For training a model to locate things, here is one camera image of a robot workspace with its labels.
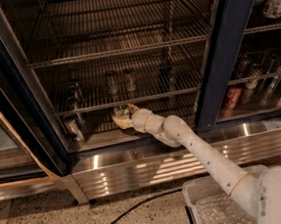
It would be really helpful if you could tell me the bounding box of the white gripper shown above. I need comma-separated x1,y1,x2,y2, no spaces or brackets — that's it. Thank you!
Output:
113,104,152,133

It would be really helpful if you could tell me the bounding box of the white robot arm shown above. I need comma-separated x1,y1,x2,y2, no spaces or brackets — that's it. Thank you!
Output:
112,104,281,224

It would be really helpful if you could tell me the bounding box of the silver can middle rear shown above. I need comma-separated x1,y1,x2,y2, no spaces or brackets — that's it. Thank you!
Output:
124,68,137,92

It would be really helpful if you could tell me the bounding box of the silver can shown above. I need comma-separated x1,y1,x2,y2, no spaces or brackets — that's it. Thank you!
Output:
64,115,85,142
124,68,137,92

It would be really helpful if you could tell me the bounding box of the can rear behind 7up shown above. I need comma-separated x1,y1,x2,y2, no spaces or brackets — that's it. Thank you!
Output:
105,70,118,95

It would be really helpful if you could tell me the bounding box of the silver can front left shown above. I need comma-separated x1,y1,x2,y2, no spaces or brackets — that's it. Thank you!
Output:
64,115,85,142

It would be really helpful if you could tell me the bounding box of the dark blue can rear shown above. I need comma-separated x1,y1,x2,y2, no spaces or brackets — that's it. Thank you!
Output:
159,65,177,93

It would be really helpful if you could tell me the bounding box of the red can right compartment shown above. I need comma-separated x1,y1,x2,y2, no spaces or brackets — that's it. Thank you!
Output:
221,86,242,117

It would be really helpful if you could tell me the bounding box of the open glass fridge door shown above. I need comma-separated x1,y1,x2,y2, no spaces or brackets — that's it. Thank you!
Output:
0,52,64,186

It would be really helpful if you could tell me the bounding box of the silver can right compartment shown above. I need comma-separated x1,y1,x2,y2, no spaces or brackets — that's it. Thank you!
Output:
241,79,258,104

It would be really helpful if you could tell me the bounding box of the clear plastic bin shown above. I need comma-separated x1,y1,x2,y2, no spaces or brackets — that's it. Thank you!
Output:
182,164,267,224

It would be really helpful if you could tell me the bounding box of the lower wire fridge shelf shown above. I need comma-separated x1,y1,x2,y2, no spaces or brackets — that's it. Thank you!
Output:
45,42,212,118

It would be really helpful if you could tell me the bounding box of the wire fridge shelf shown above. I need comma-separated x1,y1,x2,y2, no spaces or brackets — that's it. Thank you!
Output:
45,42,212,118
26,0,211,69

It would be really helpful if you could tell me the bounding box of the black floor cable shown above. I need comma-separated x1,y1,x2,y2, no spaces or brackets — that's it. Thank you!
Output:
83,188,187,224

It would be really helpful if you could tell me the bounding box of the upper wire fridge shelf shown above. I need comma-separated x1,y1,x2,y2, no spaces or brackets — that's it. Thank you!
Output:
26,0,211,69

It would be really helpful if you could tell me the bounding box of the dark blue fridge door frame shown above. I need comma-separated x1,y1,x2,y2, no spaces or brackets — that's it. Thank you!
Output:
184,0,276,129

